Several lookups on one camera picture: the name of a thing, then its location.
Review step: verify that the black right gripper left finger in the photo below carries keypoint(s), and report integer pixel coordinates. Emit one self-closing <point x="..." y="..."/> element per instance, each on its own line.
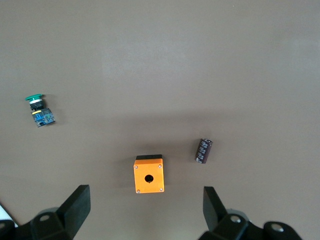
<point x="75" y="210"/>

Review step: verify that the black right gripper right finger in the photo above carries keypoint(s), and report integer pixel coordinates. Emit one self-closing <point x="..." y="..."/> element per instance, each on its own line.
<point x="215" y="210"/>

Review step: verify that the green push button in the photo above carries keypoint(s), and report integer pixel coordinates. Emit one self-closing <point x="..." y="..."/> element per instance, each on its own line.
<point x="41" y="112"/>

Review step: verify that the dark cylindrical capacitor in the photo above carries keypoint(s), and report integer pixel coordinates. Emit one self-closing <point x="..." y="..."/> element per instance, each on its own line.
<point x="203" y="151"/>

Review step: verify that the orange button enclosure box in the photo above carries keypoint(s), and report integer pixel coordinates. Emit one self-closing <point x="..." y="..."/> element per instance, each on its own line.
<point x="148" y="175"/>

